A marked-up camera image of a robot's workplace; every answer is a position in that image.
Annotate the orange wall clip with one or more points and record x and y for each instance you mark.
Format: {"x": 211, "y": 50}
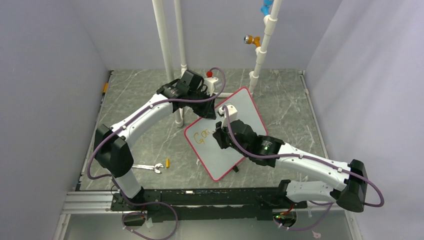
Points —
{"x": 105, "y": 87}

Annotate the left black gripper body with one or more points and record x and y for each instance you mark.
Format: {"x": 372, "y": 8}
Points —
{"x": 202, "y": 108}

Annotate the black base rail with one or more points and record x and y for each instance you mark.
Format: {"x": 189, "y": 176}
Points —
{"x": 258, "y": 203}

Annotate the orange nozzle fitting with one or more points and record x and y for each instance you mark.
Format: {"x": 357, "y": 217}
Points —
{"x": 252, "y": 40}

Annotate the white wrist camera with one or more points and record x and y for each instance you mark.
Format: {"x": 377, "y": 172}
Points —
{"x": 210, "y": 83}
{"x": 227, "y": 114}

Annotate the silver open-end wrench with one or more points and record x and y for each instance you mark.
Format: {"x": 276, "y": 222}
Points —
{"x": 155, "y": 168}

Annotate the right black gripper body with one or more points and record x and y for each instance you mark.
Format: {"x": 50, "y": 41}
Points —
{"x": 225, "y": 140}

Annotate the red-framed whiteboard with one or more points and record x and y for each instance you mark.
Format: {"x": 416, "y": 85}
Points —
{"x": 199, "y": 134}

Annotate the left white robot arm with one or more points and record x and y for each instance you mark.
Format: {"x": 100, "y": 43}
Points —
{"x": 112, "y": 145}

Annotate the blue pipe fitting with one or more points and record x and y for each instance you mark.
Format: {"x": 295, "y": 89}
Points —
{"x": 266, "y": 5}

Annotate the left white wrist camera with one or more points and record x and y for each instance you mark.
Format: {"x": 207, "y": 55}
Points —
{"x": 210, "y": 83}

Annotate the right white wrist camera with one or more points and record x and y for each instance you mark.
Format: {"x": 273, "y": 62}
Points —
{"x": 227, "y": 114}

